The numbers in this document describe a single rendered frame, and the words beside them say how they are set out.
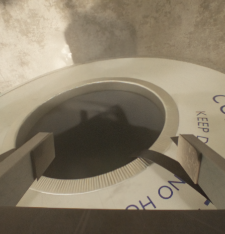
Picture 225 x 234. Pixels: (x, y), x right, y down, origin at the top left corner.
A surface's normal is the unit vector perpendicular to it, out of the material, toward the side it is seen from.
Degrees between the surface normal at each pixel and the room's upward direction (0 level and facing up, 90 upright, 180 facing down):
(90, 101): 19
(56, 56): 0
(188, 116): 90
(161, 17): 0
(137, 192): 90
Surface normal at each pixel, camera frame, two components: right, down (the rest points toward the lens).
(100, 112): 0.05, 0.59
